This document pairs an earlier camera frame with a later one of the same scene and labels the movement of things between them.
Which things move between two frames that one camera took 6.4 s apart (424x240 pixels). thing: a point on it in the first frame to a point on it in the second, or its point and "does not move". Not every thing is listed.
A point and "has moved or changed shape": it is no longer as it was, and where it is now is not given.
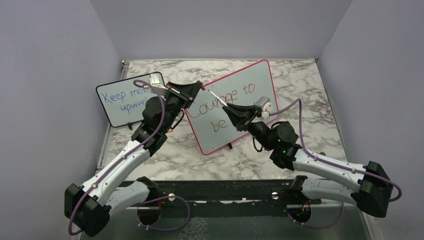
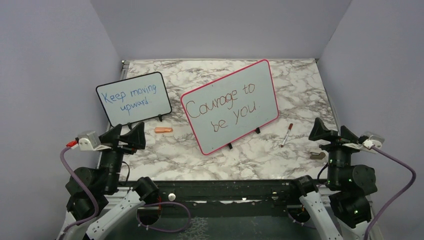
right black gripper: (241, 118) to (347, 137)
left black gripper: (186, 93) to (135, 138)
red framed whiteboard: (212, 127) does not move
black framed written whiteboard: (122, 102) does not move
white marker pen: (218, 98) has moved or changed shape
